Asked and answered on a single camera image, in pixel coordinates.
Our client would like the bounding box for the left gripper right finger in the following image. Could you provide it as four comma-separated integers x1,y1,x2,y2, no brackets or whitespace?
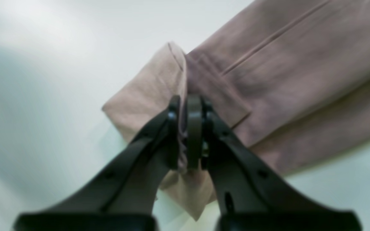
186,95,362,231

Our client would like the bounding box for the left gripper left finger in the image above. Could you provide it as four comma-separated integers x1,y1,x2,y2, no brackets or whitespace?
13,96,180,231

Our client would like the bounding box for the dusty pink garment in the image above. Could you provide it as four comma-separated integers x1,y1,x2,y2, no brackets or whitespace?
101,0,370,221

